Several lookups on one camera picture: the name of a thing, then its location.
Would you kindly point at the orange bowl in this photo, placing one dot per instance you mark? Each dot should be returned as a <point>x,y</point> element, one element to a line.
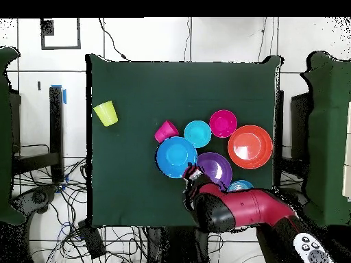
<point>250,146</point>

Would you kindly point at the yellow cup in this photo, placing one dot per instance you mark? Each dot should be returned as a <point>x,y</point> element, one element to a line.
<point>106,113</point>

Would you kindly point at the green-covered side table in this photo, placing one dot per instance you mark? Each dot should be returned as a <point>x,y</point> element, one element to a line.
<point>329,137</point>
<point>5,137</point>

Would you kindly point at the black square floor frame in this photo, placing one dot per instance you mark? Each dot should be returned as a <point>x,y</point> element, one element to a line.
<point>47,27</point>

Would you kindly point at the dark grey floor box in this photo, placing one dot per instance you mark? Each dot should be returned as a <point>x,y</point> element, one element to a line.
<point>93,241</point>

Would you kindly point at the grey round floor base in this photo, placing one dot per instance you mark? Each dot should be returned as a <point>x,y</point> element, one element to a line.
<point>38,197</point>

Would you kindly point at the black equipment box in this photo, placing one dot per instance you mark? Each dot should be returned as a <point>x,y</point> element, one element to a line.
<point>15,123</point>
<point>300,126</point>

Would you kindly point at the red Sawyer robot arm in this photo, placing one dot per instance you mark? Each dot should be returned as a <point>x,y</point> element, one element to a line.
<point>246,205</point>

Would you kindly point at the translucent blue bowl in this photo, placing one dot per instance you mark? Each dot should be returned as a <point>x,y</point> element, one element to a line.
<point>240,185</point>

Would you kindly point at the purple bowl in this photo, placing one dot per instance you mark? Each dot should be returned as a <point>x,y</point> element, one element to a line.
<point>216,167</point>

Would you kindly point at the dark green table cloth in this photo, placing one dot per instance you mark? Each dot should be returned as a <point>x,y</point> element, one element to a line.
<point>178,93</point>

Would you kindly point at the white sheet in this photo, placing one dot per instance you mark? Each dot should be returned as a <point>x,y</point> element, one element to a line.
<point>347,164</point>

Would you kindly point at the pink cup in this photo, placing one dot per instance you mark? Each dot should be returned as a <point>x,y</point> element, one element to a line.
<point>166,131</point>

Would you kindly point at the blue tape strip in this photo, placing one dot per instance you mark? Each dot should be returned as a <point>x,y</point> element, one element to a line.
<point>64,97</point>

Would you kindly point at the black metal frame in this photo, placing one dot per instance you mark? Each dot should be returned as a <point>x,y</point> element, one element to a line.
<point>56,131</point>
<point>279,137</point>

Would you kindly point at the pink bowl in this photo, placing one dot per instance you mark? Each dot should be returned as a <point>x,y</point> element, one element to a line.
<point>223,123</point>

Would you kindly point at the small cyan bowl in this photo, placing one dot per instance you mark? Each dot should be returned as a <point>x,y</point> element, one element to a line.
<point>197,133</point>

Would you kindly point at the large blue bowl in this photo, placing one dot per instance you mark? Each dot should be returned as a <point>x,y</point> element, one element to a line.
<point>175,156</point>

